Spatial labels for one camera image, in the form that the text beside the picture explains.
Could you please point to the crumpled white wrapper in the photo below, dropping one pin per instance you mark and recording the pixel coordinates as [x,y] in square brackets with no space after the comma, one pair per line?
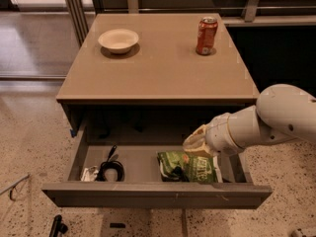
[90,174]

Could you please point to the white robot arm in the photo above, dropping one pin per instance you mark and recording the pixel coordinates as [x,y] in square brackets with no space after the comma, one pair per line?
[282,113]

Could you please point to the white paper bowl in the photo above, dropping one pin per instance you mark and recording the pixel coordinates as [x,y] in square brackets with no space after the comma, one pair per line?
[118,41]

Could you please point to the green jalapeno chip bag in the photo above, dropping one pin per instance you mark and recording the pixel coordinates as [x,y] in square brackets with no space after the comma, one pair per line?
[177,166]

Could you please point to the metal railing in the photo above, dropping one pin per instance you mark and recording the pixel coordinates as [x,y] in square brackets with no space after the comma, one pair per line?
[233,12]

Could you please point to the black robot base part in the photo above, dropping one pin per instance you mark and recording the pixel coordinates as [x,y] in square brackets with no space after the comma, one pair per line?
[58,228]

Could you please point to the open grey top drawer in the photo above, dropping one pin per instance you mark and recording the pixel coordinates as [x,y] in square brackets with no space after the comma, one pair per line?
[142,186]

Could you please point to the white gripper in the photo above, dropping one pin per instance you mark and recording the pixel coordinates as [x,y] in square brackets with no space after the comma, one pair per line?
[217,133]

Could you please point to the orange soda can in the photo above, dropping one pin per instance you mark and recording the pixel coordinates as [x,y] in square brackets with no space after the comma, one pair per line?
[207,28]

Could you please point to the metal window frame post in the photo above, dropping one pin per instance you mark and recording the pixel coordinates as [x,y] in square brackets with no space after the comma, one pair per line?
[79,22]

